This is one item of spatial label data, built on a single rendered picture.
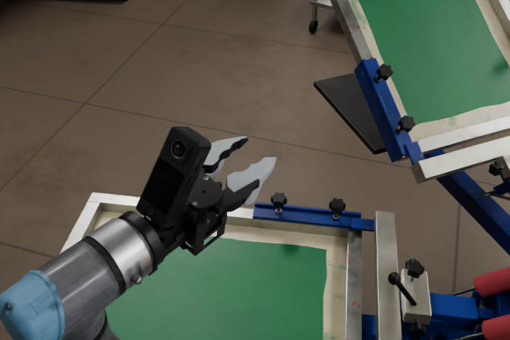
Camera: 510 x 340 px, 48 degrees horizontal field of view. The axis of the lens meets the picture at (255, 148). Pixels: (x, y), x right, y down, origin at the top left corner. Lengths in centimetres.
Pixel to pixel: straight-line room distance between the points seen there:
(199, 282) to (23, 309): 95
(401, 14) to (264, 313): 101
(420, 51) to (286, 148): 172
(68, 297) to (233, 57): 379
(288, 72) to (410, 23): 232
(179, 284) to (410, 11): 109
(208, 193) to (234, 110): 306
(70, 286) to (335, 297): 98
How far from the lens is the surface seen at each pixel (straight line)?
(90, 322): 64
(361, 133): 200
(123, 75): 420
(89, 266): 62
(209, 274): 153
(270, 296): 149
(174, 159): 63
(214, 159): 73
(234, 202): 68
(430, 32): 191
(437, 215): 316
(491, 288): 146
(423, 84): 180
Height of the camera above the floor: 215
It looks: 39 degrees down
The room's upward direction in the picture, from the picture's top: straight up
